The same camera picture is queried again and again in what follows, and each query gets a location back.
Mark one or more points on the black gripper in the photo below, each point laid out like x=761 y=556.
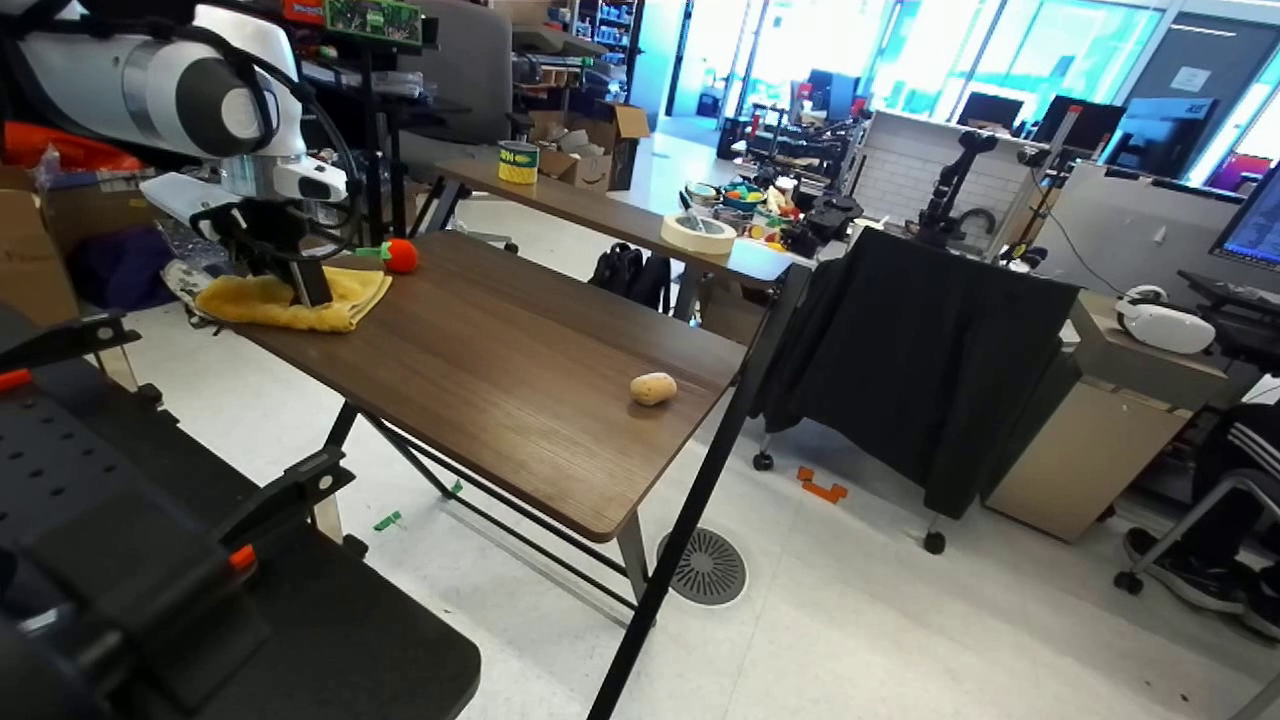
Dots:
x=265 y=229

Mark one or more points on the orange yellow towel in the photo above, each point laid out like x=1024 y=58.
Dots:
x=252 y=304

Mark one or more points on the red tomato toy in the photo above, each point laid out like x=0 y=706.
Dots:
x=402 y=252

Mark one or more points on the beige potato toy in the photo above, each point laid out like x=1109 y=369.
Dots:
x=655 y=390

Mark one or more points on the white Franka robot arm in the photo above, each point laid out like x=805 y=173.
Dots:
x=132 y=95

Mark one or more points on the blue storage bin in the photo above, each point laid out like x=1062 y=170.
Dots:
x=123 y=273

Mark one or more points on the brown cardboard box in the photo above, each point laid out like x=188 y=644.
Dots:
x=92 y=213

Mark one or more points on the black shelving unit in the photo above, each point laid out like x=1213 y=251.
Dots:
x=366 y=83

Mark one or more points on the black clamp with orange trigger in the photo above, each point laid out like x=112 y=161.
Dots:
x=284 y=494

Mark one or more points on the yellow green can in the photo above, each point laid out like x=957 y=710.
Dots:
x=516 y=164

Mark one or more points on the tan cardboard box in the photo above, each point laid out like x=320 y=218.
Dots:
x=24 y=267

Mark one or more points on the red bag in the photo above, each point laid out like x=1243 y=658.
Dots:
x=24 y=147

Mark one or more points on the open flap cardboard box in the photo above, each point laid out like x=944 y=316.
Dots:
x=587 y=161

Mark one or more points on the black backpack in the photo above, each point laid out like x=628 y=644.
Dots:
x=626 y=273

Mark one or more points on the black perforated platform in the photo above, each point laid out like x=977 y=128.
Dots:
x=334 y=643

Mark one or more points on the round metal floor drain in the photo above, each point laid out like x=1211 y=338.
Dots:
x=713 y=565

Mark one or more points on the black draped cart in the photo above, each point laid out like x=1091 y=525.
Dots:
x=921 y=360

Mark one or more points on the black articulated stand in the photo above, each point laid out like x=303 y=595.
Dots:
x=961 y=161

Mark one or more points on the beige cabinet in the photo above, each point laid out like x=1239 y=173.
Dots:
x=1080 y=461

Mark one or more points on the dark screen monitor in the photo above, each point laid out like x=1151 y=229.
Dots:
x=1153 y=132

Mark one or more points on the white VR headset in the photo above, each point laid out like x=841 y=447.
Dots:
x=1164 y=325

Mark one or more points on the grey wheeled office chair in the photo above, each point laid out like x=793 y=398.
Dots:
x=1185 y=534

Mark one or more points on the blue screen computer monitor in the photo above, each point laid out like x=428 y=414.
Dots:
x=1262 y=222

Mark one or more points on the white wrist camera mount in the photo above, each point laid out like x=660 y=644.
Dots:
x=182 y=196

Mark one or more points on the wooden desk with black frame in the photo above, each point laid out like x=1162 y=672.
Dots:
x=535 y=401

